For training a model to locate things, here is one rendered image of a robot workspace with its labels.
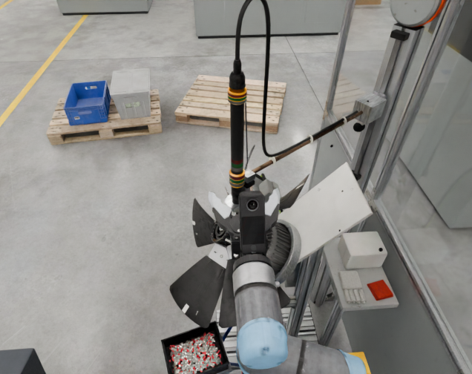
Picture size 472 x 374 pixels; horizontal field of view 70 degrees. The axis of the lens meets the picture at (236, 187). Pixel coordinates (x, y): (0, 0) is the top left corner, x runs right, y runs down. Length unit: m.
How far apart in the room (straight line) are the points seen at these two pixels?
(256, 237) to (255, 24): 6.01
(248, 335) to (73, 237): 2.60
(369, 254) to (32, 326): 2.14
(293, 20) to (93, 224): 4.94
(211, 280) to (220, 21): 5.55
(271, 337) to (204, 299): 0.79
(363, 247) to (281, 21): 5.40
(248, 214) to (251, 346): 0.21
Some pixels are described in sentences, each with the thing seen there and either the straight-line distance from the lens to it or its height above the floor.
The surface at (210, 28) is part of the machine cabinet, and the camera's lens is 6.47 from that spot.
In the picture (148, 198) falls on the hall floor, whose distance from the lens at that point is 3.15.
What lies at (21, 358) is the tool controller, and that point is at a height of 1.24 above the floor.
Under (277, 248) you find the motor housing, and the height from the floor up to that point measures 1.16.
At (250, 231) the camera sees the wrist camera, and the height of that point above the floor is 1.69.
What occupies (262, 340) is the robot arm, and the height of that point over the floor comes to 1.67.
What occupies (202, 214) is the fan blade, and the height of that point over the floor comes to 1.10.
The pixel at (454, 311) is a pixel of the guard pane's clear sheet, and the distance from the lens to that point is 1.41.
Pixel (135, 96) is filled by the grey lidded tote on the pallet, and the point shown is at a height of 0.42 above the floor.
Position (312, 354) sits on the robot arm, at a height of 1.57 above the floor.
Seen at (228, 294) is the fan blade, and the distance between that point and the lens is 1.10.
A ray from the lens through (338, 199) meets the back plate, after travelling 1.27.
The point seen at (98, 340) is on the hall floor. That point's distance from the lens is 2.49.
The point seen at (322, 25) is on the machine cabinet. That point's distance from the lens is 6.78.
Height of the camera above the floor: 2.16
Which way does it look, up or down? 43 degrees down
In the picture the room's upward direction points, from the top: straight up
